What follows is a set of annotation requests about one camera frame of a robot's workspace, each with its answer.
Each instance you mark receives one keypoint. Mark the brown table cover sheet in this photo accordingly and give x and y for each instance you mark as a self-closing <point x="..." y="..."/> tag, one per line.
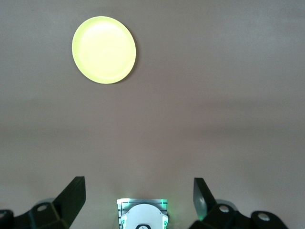
<point x="214" y="95"/>

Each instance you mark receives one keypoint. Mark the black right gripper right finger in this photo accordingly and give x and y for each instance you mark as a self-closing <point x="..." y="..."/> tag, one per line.
<point x="209" y="217"/>

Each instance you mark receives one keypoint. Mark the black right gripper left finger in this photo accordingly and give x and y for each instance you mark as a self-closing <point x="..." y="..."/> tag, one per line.
<point x="64" y="212"/>

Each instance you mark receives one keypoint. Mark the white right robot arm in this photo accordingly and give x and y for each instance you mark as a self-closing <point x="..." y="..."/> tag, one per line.
<point x="143" y="214"/>

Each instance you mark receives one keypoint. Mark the yellow round plate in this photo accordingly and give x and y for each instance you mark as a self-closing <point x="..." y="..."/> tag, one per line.
<point x="103" y="50"/>

